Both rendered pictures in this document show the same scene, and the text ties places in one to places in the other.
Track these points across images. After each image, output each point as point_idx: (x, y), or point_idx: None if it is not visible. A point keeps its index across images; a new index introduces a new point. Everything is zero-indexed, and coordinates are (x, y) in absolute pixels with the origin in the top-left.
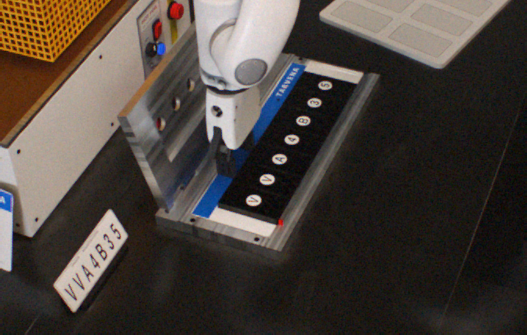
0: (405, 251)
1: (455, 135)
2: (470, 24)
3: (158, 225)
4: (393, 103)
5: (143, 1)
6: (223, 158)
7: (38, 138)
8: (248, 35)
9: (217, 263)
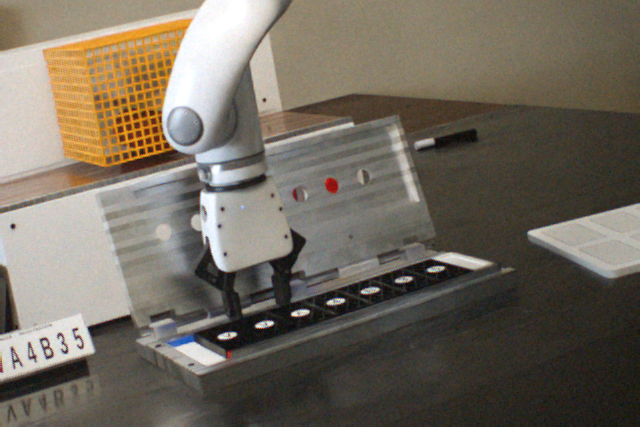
0: (340, 405)
1: (546, 327)
2: None
3: (137, 356)
4: (511, 300)
5: None
6: (212, 282)
7: (50, 229)
8: (176, 76)
9: (144, 386)
